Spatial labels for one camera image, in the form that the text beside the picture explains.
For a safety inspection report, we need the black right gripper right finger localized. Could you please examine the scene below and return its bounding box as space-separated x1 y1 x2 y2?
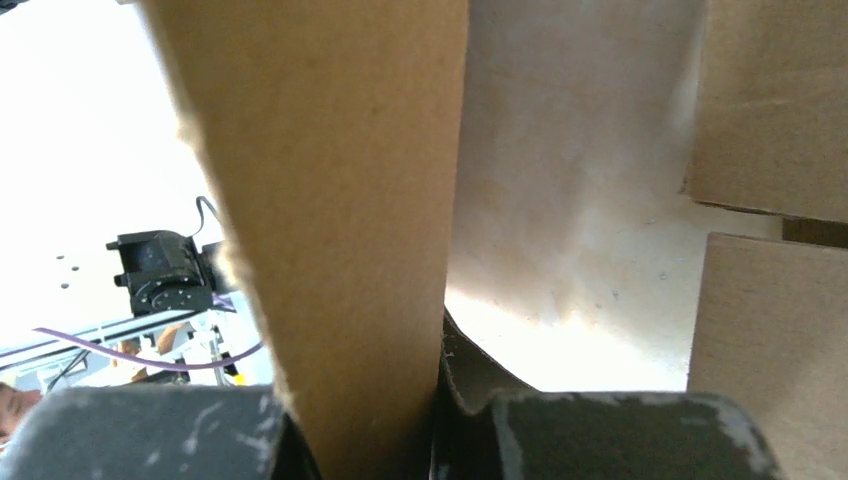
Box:
431 315 782 479

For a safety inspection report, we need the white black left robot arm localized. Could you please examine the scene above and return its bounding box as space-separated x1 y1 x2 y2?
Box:
105 230 236 317

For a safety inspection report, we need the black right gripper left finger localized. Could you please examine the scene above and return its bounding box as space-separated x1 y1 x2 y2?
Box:
1 385 320 480

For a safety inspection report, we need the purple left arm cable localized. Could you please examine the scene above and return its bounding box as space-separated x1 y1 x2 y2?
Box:
33 325 266 372

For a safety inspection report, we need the cardboard box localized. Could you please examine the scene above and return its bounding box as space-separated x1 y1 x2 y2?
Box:
141 1 847 479

